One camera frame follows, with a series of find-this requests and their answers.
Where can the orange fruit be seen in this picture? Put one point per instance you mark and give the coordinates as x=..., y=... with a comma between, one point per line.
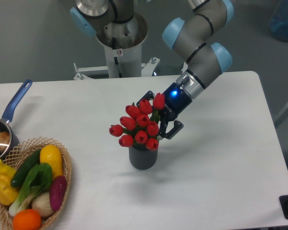
x=28, y=219

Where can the dark grey ribbed vase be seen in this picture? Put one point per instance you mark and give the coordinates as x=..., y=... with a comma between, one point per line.
x=143, y=152

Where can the blue translucent container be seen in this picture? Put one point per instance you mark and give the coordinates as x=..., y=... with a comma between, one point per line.
x=278, y=23

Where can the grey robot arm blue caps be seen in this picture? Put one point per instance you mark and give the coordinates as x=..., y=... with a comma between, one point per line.
x=122, y=31

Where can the green bok choy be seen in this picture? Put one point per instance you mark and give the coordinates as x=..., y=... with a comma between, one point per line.
x=38, y=180

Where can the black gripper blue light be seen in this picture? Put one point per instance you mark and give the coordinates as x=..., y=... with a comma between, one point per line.
x=176, y=100

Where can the red tulip bouquet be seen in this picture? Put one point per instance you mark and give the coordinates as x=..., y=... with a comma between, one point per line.
x=140, y=128

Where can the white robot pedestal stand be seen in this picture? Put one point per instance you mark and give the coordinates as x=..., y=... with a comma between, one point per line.
x=126, y=63

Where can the blue handled saucepan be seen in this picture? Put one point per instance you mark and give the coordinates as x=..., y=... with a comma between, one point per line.
x=7, y=117

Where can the brown bread roll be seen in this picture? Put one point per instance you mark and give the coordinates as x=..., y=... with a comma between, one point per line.
x=4, y=141

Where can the green cucumber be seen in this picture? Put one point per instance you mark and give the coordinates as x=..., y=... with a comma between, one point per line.
x=21, y=173

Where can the yellow squash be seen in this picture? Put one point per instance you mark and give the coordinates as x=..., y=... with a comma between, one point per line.
x=51, y=154

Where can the purple sweet potato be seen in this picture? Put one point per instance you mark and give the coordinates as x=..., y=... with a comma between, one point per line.
x=57, y=191

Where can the yellow bell pepper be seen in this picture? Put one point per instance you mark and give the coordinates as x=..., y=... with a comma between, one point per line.
x=8, y=194

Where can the beige onion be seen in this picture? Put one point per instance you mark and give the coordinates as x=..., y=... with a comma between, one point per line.
x=42, y=205

